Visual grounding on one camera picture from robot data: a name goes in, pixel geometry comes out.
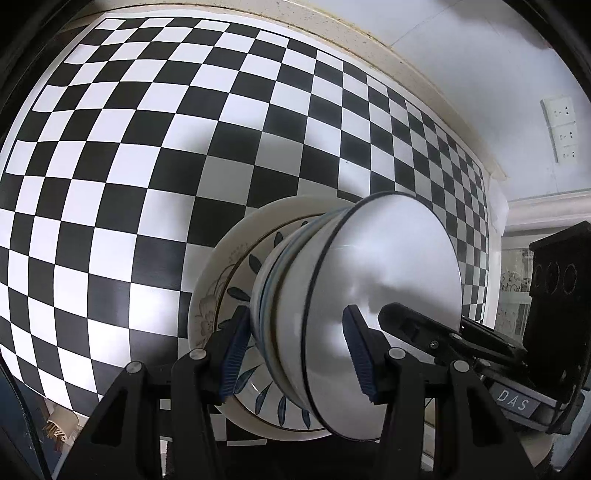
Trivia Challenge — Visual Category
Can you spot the white plate blue leaf rim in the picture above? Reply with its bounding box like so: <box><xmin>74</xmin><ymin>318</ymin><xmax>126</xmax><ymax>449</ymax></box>
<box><xmin>215</xmin><ymin>213</ymin><xmax>343</xmax><ymax>440</ymax></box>

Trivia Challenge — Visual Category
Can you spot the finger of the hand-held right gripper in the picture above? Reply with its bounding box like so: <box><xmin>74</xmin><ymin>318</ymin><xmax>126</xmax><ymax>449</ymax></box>
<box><xmin>378</xmin><ymin>302</ymin><xmax>464</xmax><ymax>366</ymax></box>
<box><xmin>455</xmin><ymin>318</ymin><xmax>528</xmax><ymax>366</ymax></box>

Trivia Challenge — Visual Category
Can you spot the patterned glass door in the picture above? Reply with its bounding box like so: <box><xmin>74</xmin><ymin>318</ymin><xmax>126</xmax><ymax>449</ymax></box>
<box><xmin>500</xmin><ymin>248</ymin><xmax>535</xmax><ymax>292</ymax></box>

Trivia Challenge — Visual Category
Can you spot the black white checkered mat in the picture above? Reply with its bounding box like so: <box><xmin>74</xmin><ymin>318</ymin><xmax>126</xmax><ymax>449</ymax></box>
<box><xmin>0</xmin><ymin>17</ymin><xmax>491</xmax><ymax>448</ymax></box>

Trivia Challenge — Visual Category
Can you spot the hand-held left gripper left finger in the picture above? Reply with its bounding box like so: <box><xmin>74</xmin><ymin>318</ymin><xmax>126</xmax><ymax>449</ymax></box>
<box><xmin>58</xmin><ymin>306</ymin><xmax>251</xmax><ymax>480</ymax></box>

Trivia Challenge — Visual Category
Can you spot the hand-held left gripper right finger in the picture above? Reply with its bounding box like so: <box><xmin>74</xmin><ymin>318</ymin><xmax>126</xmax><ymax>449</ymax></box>
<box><xmin>342</xmin><ymin>304</ymin><xmax>542</xmax><ymax>480</ymax></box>

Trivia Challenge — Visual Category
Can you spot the white bowl blue pattern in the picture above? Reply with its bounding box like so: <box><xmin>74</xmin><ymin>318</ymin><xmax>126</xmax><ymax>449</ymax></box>
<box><xmin>250</xmin><ymin>220</ymin><xmax>309</xmax><ymax>393</ymax></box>

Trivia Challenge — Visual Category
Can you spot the white wall socket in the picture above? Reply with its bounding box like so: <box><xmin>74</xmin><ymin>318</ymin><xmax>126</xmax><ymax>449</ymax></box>
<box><xmin>540</xmin><ymin>95</ymin><xmax>581</xmax><ymax>165</ymax></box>

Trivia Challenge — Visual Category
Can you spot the white plate grey floral print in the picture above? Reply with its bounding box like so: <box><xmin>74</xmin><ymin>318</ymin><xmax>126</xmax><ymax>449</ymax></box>
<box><xmin>188</xmin><ymin>194</ymin><xmax>365</xmax><ymax>352</ymax></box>

